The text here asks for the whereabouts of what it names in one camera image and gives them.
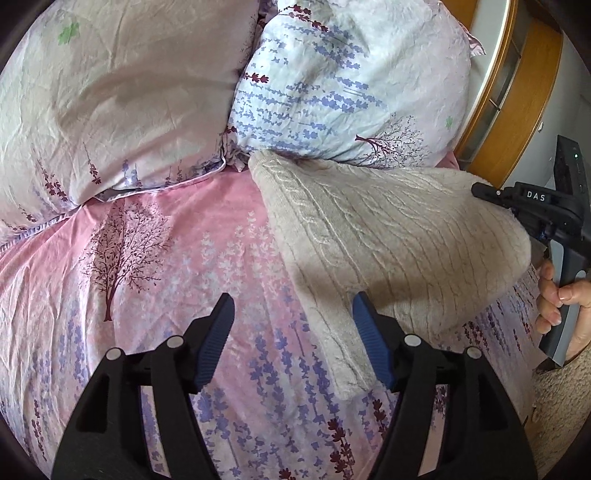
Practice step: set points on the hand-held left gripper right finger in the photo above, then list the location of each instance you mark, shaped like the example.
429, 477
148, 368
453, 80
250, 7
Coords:
371, 341

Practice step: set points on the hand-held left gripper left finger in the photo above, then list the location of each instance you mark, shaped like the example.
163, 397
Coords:
213, 341

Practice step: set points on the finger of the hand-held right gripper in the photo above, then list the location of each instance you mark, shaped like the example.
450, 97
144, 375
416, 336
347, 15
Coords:
517, 196

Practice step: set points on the person's right forearm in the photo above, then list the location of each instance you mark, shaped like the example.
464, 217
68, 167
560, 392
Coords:
563, 401

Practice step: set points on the person's right hand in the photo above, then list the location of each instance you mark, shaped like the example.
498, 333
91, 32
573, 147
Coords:
547, 304

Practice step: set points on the pink floral bed sheet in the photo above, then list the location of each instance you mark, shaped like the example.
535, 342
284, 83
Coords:
161, 323

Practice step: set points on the orange wooden cabinet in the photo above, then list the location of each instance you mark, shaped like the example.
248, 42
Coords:
521, 106

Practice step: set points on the blue floral tree-print pillow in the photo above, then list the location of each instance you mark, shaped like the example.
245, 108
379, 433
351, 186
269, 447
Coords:
351, 78

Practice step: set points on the pale pink floral pillow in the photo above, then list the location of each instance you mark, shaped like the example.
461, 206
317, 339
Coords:
115, 92

